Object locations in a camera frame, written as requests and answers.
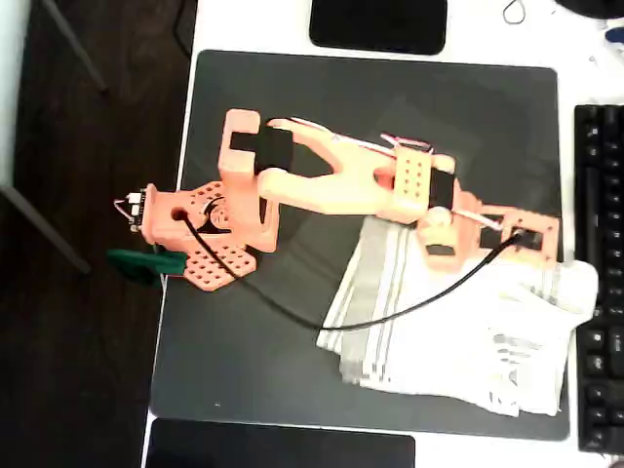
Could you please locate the white striped cloth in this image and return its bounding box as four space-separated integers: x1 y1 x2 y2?
315 216 600 418

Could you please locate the dark grey work mat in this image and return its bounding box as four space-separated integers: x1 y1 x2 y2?
148 48 571 443

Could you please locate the black rounded pad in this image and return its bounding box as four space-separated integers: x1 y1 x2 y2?
308 0 448 56

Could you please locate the orange gripper camera mount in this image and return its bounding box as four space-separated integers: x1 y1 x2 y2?
501 209 562 267

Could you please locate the black keyboard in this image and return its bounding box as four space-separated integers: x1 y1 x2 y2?
572 102 624 454

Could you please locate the black rectangular pad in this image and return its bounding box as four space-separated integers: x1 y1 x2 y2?
143 417 416 468

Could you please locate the grey metal furniture leg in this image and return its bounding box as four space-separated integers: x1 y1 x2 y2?
41 0 109 95
0 184 94 275

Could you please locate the dark rounded object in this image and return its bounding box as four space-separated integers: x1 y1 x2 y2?
555 0 624 20

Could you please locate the small controller circuit board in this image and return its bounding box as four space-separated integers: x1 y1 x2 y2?
112 187 150 234

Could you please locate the white red servo wire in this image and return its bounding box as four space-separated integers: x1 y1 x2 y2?
287 116 436 156

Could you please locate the thin dark wire loop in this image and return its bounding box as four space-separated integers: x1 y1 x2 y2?
502 0 528 24

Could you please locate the green table clamp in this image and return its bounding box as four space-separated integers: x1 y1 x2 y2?
106 247 189 290

